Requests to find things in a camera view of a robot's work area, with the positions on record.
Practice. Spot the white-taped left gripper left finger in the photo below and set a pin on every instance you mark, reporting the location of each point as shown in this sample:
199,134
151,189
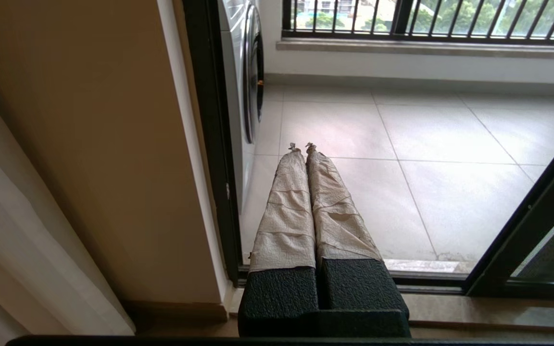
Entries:
282,288

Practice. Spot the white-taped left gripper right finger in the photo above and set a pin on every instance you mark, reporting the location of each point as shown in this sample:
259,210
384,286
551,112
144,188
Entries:
354,283

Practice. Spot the dark framed sliding glass door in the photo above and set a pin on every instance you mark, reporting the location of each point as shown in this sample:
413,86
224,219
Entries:
522,230

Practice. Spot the white front-load washing machine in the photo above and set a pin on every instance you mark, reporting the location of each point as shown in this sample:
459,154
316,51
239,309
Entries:
238,96

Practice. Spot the grey stone window sill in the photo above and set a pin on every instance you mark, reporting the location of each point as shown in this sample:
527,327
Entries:
402,48

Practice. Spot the long black balcony railing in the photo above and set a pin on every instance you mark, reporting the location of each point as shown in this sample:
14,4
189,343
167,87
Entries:
354,34

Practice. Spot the white curtain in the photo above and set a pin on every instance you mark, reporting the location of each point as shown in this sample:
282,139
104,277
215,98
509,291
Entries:
17,240

